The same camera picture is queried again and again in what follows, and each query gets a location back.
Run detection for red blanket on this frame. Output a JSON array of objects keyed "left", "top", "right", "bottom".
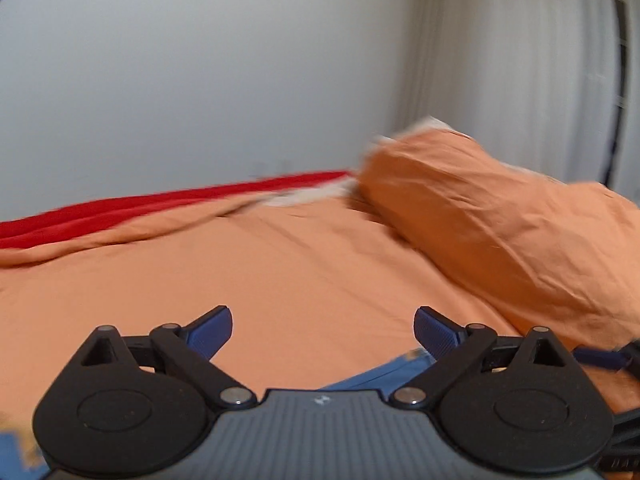
[{"left": 0, "top": 170, "right": 357, "bottom": 252}]

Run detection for blue printed pants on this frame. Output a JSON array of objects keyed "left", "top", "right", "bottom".
[{"left": 0, "top": 349, "right": 435, "bottom": 480}]

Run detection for orange duvet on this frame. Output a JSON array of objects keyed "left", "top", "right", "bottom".
[{"left": 0, "top": 192, "right": 640, "bottom": 443}]

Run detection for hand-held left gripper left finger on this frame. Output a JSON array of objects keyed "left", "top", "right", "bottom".
[{"left": 80, "top": 305, "right": 257, "bottom": 409}]

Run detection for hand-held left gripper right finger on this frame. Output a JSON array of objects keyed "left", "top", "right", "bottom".
[{"left": 391, "top": 306, "right": 571, "bottom": 409}]

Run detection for orange pillow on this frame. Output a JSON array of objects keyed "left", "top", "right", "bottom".
[{"left": 357, "top": 127, "right": 640, "bottom": 357}]

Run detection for white curtain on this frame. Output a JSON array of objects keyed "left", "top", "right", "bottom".
[{"left": 397, "top": 0, "right": 640, "bottom": 192}]

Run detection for dark window frame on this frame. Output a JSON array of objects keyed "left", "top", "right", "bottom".
[{"left": 606, "top": 0, "right": 633, "bottom": 187}]

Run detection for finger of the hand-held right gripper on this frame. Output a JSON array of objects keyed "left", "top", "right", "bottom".
[{"left": 573, "top": 347, "right": 632, "bottom": 372}]

